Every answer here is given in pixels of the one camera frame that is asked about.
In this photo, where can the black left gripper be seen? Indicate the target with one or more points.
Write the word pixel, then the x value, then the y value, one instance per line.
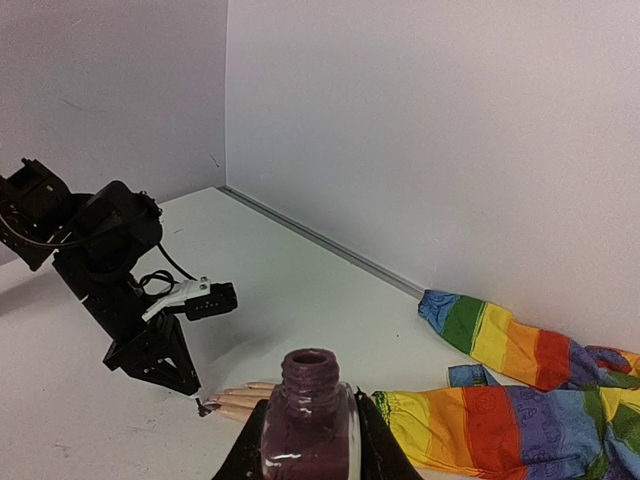
pixel 152 351

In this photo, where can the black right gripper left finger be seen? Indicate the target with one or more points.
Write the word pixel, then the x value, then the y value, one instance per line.
pixel 244 459

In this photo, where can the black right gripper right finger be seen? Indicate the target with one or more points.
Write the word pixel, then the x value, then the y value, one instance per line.
pixel 381 456

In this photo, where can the small nail polish bottle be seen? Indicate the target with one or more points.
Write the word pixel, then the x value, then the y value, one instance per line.
pixel 311 428

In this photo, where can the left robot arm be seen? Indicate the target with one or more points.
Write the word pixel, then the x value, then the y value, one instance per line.
pixel 94 241

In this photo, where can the mannequin hand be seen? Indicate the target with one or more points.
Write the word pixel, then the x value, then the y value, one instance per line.
pixel 238 403

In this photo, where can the purple polish spill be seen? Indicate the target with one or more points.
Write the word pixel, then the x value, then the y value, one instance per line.
pixel 205 408

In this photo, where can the rainbow striped jacket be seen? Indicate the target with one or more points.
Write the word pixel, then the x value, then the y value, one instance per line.
pixel 531 404

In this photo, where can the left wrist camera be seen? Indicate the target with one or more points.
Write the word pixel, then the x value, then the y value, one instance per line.
pixel 197 299

